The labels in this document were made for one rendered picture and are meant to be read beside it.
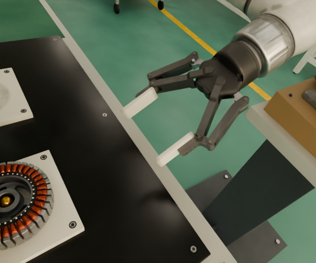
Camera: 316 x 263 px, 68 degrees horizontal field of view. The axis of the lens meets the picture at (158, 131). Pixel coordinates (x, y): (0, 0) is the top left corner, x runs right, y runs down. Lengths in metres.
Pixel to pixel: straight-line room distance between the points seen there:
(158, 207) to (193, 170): 1.02
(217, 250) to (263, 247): 0.95
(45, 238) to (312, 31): 0.49
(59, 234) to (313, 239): 1.39
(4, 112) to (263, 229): 1.25
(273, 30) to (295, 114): 0.29
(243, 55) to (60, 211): 0.36
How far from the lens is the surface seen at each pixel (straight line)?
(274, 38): 0.42
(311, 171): 0.66
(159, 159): 0.35
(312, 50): 2.70
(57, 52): 0.67
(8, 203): 0.38
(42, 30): 0.81
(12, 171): 0.39
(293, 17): 0.45
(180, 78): 0.41
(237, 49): 0.41
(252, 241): 1.36
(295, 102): 0.68
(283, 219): 1.53
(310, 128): 0.65
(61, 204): 0.39
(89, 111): 0.51
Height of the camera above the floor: 1.14
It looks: 48 degrees down
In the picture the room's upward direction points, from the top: 17 degrees clockwise
